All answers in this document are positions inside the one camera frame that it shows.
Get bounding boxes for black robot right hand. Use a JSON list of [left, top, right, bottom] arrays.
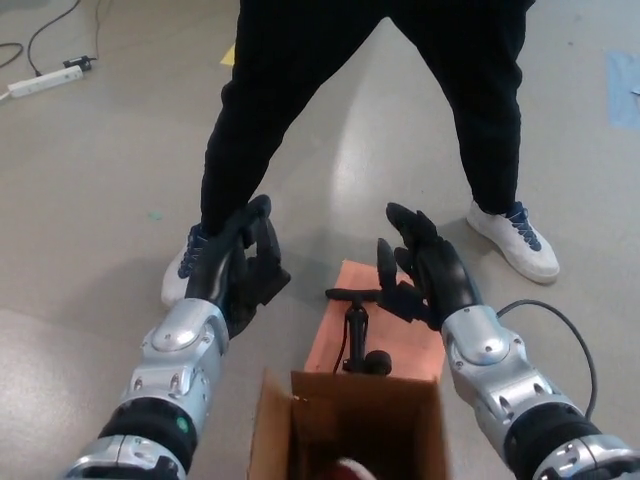
[[375, 201, 484, 332]]

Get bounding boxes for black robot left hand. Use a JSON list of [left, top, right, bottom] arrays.
[[184, 194, 293, 338]]

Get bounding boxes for person's right white sneaker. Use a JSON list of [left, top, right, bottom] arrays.
[[160, 222, 212, 308]]

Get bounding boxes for person's white sneaker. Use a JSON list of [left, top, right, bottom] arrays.
[[160, 222, 212, 308], [465, 200, 561, 286]]

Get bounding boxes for person's left white sneaker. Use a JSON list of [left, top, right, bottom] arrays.
[[465, 200, 561, 286]]

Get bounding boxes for black trousers of person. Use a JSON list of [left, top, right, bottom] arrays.
[[199, 0, 526, 237]]

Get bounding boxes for black hand air pump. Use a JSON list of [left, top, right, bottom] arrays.
[[324, 286, 393, 376]]

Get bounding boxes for brown cardboard box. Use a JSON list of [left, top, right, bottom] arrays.
[[244, 367, 454, 480]]

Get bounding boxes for black power adapter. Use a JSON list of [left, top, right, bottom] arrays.
[[61, 54, 98, 71]]

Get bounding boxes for blue floor tape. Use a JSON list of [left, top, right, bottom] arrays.
[[606, 49, 640, 127]]

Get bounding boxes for white power strip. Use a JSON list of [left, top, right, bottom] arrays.
[[7, 66, 86, 99]]

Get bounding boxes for black robot wrist cable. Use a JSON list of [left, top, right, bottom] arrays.
[[496, 298, 600, 417]]

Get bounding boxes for long black floor cable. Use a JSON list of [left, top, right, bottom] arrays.
[[27, 0, 82, 78]]

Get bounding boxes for looped black floor cable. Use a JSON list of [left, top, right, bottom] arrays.
[[0, 41, 25, 69]]

